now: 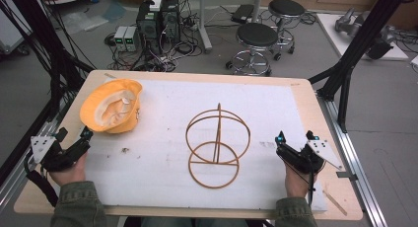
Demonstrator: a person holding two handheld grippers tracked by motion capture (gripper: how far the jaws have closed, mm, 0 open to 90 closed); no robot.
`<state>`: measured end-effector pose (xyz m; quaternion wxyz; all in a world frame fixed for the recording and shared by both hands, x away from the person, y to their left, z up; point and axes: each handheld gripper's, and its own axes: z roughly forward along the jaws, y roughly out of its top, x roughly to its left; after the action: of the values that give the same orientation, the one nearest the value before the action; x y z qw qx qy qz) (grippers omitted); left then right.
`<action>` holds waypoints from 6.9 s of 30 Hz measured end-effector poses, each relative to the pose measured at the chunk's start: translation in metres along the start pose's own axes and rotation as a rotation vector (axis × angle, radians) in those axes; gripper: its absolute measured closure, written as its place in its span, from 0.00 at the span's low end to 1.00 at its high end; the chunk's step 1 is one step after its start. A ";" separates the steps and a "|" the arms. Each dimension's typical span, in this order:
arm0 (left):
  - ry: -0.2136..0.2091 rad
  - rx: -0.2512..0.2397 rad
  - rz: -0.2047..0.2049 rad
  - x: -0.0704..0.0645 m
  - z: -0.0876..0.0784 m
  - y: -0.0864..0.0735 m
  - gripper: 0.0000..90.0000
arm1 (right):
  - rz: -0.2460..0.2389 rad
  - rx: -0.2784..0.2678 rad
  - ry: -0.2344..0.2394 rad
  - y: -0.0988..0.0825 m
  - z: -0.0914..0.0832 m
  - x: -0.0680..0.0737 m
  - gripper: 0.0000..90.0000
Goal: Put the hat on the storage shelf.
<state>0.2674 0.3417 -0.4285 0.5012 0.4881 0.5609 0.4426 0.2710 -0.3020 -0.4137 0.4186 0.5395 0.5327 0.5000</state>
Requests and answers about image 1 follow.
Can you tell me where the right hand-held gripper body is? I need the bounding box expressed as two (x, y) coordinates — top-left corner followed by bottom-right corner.
(275, 139), (345, 175)

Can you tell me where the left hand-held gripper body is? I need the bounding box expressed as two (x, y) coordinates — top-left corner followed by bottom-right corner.
(30, 135), (92, 173)

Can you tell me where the yellow bucket hat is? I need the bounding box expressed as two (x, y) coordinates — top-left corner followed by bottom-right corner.
(79, 78), (144, 134)

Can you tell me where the wooden ring hat stand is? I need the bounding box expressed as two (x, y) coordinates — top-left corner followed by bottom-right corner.
(184, 102), (251, 189)

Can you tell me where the person's left hand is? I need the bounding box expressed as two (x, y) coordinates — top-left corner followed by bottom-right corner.
(48, 151), (89, 188)

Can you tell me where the person's right hand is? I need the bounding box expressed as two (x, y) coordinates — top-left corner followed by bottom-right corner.
(283, 163), (319, 199)

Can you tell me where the thin wooden stick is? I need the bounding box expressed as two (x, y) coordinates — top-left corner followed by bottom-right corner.
(322, 189), (349, 217)

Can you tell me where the white foam mat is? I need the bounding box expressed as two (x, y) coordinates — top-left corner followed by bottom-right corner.
(84, 78), (329, 212)

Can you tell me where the grey power supply unit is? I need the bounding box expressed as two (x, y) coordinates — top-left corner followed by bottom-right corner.
(112, 25), (129, 52)
(123, 25), (141, 53)

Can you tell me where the white floor board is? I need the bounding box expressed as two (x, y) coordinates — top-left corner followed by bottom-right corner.
(315, 12), (410, 62)

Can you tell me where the black round stool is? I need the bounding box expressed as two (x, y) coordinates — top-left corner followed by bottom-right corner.
(267, 0), (307, 62)
(225, 22), (280, 78)

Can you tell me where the clear plastic sheet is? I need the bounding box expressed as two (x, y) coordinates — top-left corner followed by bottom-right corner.
(60, 10), (110, 35)

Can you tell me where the grey equipment case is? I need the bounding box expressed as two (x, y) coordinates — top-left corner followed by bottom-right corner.
(0, 0), (33, 56)

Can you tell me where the black computer tower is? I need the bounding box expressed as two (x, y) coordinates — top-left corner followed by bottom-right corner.
(160, 0), (181, 45)
(135, 0), (163, 55)

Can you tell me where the flat black device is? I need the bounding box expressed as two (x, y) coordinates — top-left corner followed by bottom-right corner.
(230, 3), (256, 25)

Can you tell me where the grey metal stand pole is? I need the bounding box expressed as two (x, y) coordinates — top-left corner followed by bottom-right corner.
(251, 0), (266, 24)

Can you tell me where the grey metal stand leg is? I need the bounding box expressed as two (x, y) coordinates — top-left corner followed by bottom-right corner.
(196, 0), (214, 54)

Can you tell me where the white box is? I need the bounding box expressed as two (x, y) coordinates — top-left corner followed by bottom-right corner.
(149, 0), (164, 13)

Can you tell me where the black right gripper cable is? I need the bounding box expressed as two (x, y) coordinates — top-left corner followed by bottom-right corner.
(304, 159), (317, 209)

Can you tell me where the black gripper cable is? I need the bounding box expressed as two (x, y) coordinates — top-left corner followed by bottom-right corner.
(23, 152), (59, 208)
(304, 159), (317, 209)

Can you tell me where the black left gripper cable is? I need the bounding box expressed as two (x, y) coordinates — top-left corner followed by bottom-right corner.
(23, 152), (59, 208)

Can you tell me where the aluminium rail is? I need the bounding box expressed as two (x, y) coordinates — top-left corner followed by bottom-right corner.
(0, 98), (72, 215)
(315, 90), (389, 227)

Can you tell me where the small metal bracket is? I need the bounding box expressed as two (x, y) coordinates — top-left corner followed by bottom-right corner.
(335, 170), (359, 183)

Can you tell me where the black metal frame post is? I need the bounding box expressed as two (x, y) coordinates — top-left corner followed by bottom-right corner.
(0, 0), (97, 122)
(308, 0), (414, 134)

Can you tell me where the tangle of floor cables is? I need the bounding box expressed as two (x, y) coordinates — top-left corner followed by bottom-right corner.
(104, 9), (211, 73)

